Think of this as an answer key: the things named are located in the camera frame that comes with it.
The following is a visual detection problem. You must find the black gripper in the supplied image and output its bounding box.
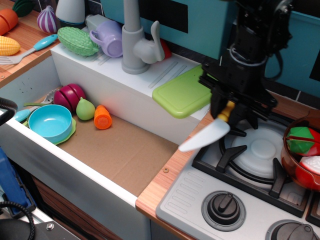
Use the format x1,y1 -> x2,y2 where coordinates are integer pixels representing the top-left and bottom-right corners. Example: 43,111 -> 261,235
199,49 -> 278,137

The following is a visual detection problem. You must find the toy knife yellow handle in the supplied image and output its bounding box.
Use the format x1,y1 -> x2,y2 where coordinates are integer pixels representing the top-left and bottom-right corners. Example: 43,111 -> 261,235
178,100 -> 236,153

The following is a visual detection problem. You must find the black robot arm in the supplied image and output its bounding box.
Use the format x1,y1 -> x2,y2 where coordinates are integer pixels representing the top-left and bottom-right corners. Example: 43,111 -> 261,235
198,0 -> 293,139

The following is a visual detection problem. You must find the green plastic cutting board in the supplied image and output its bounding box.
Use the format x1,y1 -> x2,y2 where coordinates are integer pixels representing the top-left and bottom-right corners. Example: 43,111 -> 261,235
152,65 -> 212,119

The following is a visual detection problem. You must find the white burner disc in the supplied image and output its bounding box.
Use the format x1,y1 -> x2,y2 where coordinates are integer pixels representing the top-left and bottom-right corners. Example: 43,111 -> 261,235
231,126 -> 283,179

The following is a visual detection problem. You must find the red toy behind faucet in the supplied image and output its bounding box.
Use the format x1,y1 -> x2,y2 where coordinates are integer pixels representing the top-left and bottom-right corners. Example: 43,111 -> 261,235
160,38 -> 172,59

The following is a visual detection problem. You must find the green red toy vegetable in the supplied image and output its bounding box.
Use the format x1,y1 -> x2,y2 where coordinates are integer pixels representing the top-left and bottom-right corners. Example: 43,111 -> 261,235
285,126 -> 320,156

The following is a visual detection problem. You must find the brown transparent toy pot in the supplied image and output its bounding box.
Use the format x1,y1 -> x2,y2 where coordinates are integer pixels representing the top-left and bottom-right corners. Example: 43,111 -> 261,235
281,110 -> 320,188

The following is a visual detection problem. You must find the red white toy tomato slice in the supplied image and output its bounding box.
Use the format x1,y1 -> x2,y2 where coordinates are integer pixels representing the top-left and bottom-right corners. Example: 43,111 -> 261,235
295,156 -> 320,192

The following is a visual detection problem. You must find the black stove grate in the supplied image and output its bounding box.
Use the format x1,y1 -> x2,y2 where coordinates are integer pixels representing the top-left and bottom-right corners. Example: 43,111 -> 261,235
192,113 -> 310,217

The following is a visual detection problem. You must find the black stove knob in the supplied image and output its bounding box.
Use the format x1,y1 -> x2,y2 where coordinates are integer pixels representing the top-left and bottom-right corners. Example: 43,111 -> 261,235
265,220 -> 320,240
201,191 -> 246,232

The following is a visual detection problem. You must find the grey toy faucet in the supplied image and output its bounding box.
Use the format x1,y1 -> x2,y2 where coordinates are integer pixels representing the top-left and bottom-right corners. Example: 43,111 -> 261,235
121,0 -> 165,75

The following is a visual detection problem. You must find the brown cardboard sink liner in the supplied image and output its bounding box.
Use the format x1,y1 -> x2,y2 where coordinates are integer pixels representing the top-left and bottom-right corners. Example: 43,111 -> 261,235
32,94 -> 181,198

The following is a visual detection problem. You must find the orange toy carrot piece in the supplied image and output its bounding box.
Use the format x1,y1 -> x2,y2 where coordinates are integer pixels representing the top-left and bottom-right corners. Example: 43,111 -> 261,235
93,105 -> 113,130

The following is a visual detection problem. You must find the purple plastic cup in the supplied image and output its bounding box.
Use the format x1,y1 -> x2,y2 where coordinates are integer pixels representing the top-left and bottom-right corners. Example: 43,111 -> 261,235
89,20 -> 123,58

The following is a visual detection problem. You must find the green toy pear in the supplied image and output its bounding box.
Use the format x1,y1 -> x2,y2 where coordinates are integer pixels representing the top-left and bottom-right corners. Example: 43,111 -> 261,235
76,97 -> 96,121

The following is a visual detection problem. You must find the magenta toy red onion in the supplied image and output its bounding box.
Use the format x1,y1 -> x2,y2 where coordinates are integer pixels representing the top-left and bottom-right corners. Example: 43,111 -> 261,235
53,83 -> 87,113

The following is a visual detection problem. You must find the green toy bitter gourd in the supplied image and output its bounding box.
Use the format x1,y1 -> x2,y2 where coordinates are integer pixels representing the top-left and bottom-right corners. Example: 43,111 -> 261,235
57,26 -> 99,57

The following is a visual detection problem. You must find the blue plastic bowl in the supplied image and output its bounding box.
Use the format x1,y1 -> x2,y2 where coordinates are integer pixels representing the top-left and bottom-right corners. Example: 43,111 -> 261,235
28,104 -> 73,144

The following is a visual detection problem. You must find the white cone toy container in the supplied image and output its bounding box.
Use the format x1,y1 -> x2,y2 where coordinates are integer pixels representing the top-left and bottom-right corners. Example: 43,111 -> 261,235
55,0 -> 85,25

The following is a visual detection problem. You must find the purple striped toy onion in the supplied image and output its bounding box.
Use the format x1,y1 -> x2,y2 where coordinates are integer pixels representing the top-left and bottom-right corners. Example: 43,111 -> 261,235
37,5 -> 58,34

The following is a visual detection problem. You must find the green plastic plate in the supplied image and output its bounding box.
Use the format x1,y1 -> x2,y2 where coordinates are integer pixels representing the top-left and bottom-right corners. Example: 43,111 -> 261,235
23,117 -> 76,145

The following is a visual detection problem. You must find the yellow toy corn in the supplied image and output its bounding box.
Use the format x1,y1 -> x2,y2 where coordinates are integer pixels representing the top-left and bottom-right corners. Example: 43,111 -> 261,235
0,36 -> 21,56

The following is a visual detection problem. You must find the blue box lower left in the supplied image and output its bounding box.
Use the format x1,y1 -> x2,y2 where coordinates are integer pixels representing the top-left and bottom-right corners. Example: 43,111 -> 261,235
0,148 -> 36,212

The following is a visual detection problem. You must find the orange toy carrot with leaves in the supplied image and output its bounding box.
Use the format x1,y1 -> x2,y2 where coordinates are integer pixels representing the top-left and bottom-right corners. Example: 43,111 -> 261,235
0,0 -> 35,36

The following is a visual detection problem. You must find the grey fork blue handle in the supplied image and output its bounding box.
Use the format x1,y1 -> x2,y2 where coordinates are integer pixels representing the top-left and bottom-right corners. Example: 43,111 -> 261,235
13,89 -> 57,123

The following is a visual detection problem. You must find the grey spatula blue handle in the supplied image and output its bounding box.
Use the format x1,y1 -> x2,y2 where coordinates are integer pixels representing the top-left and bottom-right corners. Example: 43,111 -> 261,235
0,34 -> 58,65

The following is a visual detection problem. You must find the black braided cable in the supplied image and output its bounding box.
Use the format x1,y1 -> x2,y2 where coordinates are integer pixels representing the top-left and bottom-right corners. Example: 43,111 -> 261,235
0,200 -> 37,240

